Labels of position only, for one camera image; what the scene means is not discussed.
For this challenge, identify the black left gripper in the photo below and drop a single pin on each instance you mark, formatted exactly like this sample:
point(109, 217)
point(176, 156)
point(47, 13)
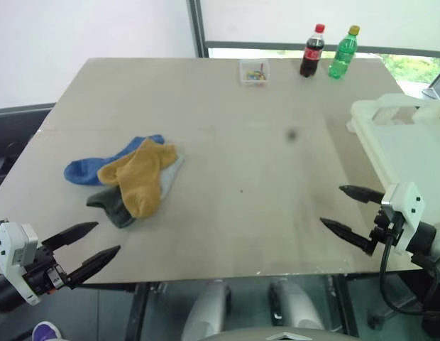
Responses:
point(46, 273)

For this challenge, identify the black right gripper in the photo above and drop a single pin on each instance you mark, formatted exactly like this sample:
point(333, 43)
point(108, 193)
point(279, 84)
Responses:
point(386, 227)

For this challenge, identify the light grey sock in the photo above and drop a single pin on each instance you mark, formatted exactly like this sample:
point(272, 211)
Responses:
point(168, 181)

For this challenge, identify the white plastic basket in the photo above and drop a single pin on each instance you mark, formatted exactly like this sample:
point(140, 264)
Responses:
point(401, 149)

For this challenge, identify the small clear plastic box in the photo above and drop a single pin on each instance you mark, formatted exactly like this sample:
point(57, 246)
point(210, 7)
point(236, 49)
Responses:
point(254, 74)

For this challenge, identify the dark green sock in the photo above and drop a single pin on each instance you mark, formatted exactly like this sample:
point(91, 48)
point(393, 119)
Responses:
point(110, 206)

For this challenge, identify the blue sock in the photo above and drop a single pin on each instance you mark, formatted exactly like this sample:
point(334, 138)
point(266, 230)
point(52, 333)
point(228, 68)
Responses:
point(81, 172)

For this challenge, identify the silver right robot leg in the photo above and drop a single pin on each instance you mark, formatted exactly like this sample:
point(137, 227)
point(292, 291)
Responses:
point(294, 305)

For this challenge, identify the silver robot leg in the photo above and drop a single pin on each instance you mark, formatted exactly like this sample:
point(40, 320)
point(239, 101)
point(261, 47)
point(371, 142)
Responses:
point(206, 312)
point(294, 305)

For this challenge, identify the black sofa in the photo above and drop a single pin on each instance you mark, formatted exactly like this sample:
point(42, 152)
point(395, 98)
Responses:
point(14, 142)

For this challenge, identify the silver left robot leg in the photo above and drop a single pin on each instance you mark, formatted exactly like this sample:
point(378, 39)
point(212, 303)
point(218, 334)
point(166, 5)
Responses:
point(206, 312)

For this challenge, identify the grey rounded torso shell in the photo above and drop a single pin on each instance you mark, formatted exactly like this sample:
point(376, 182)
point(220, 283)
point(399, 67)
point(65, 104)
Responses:
point(284, 335)

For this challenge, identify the grey laptop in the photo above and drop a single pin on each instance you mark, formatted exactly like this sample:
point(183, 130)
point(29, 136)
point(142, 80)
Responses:
point(438, 89)

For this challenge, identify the green bottle yellow cap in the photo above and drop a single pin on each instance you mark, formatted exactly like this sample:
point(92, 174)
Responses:
point(342, 57)

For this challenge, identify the cola bottle red cap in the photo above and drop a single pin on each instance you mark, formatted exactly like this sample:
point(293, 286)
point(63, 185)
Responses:
point(311, 53)

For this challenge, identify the white window blind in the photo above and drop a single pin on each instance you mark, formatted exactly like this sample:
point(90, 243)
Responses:
point(259, 17)

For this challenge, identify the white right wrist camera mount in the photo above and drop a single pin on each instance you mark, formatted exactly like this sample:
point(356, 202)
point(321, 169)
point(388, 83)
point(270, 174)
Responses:
point(411, 213)

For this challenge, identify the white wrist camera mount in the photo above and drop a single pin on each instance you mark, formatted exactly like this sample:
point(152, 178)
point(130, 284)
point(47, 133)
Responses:
point(9, 248)
point(411, 213)

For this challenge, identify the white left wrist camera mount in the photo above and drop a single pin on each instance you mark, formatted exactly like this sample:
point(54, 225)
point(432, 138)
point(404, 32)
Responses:
point(9, 248)

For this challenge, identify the dark window frame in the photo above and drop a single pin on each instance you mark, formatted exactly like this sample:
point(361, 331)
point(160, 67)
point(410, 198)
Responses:
point(197, 28)

